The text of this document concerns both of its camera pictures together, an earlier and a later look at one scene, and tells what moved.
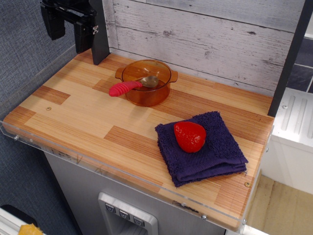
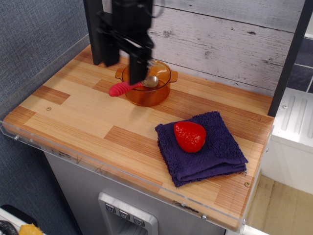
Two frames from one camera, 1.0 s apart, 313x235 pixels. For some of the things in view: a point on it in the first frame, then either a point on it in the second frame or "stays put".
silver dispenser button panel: x=120 y=218 stays put
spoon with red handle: x=125 y=86 stays put
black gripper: x=55 y=12 to x=130 y=22
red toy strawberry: x=190 y=136 stays put
